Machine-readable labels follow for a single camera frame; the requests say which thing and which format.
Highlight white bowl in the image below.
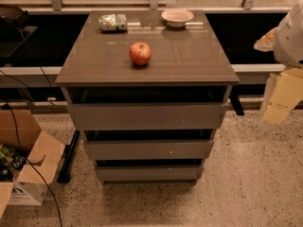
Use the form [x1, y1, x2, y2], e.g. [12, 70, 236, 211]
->
[161, 9, 194, 27]

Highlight red apple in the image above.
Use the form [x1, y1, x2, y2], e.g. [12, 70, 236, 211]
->
[129, 42, 152, 65]

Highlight black table leg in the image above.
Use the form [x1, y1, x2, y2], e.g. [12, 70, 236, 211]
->
[57, 131, 80, 183]

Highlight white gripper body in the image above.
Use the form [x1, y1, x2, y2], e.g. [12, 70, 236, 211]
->
[270, 68, 303, 109]

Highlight green white snack bag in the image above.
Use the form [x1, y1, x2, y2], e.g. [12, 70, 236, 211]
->
[98, 14, 128, 31]

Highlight black device on shelf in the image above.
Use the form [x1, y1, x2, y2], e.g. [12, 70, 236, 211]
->
[0, 6, 29, 28]

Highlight cardboard box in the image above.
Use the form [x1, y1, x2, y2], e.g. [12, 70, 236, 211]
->
[0, 110, 65, 217]

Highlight black cable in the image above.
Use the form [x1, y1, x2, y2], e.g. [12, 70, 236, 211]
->
[0, 69, 64, 227]

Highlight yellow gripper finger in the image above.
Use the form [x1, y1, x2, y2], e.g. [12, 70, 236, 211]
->
[262, 104, 291, 125]
[254, 27, 277, 52]

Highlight grey drawer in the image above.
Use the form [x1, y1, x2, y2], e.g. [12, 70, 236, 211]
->
[83, 140, 214, 160]
[95, 166, 204, 182]
[67, 104, 226, 131]

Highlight grey bottom drawer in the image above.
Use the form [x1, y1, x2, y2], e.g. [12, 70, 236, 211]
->
[95, 166, 204, 182]

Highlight grey drawer cabinet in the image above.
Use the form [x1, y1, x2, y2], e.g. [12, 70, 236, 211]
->
[56, 10, 239, 169]

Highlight green packages in box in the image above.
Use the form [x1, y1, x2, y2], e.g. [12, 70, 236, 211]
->
[0, 143, 27, 182]

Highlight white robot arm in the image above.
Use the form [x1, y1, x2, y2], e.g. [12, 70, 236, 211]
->
[254, 0, 303, 126]

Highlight grey top drawer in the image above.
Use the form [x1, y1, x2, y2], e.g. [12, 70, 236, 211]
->
[67, 104, 226, 131]

